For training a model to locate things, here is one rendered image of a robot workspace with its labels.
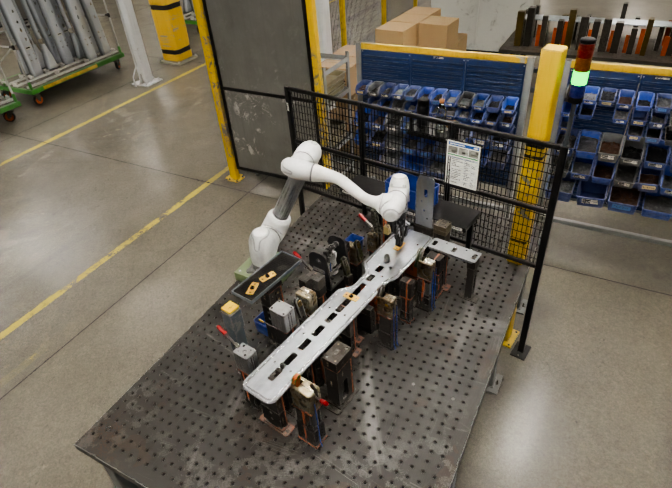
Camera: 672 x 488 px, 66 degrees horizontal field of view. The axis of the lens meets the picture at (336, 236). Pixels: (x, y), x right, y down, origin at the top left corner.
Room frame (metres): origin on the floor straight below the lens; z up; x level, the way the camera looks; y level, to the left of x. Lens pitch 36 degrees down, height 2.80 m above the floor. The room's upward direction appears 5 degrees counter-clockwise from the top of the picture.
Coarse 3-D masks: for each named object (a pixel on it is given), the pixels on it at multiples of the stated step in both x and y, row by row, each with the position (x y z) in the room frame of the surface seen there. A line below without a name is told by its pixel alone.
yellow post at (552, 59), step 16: (544, 48) 2.46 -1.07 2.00; (560, 48) 2.44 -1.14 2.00; (544, 64) 2.43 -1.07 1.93; (560, 64) 2.40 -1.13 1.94; (544, 80) 2.43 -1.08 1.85; (560, 80) 2.44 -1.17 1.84; (544, 96) 2.42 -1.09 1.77; (544, 112) 2.41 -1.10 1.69; (528, 128) 2.45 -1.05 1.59; (544, 128) 2.40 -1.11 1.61; (528, 144) 2.44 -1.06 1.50; (528, 160) 2.43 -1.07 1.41; (512, 224) 2.45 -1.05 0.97; (528, 224) 2.39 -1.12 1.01; (512, 240) 2.44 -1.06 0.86; (512, 320) 2.42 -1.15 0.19; (512, 336) 2.43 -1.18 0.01
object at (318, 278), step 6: (312, 270) 2.06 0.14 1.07; (312, 276) 2.01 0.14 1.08; (318, 276) 2.01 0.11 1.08; (324, 276) 2.01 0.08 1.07; (312, 282) 1.99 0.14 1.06; (318, 282) 1.97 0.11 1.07; (324, 282) 2.00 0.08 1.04; (312, 288) 1.99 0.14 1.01; (318, 288) 1.97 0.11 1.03; (324, 288) 2.00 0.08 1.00; (318, 294) 1.97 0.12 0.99; (324, 294) 2.01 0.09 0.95; (318, 300) 1.98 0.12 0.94; (324, 300) 2.01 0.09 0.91; (318, 306) 1.98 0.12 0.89
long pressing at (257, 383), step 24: (408, 240) 2.35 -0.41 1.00; (384, 264) 2.15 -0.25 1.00; (408, 264) 2.14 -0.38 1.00; (336, 312) 1.82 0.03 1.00; (312, 336) 1.67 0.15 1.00; (336, 336) 1.66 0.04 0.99; (264, 360) 1.55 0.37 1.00; (312, 360) 1.53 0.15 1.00; (264, 384) 1.42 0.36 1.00; (288, 384) 1.41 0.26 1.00
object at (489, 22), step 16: (432, 0) 8.86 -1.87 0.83; (448, 0) 8.73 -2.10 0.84; (464, 0) 8.59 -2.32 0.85; (480, 0) 8.47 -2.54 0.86; (496, 0) 8.34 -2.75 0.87; (512, 0) 8.22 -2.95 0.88; (528, 0) 8.10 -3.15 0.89; (448, 16) 8.72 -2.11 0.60; (464, 16) 8.58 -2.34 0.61; (480, 16) 8.45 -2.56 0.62; (496, 16) 8.32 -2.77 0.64; (512, 16) 8.20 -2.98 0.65; (464, 32) 8.57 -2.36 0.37; (480, 32) 8.44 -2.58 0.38; (496, 32) 8.31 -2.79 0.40; (512, 32) 8.18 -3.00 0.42; (480, 48) 8.43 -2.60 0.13; (496, 48) 8.30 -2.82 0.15
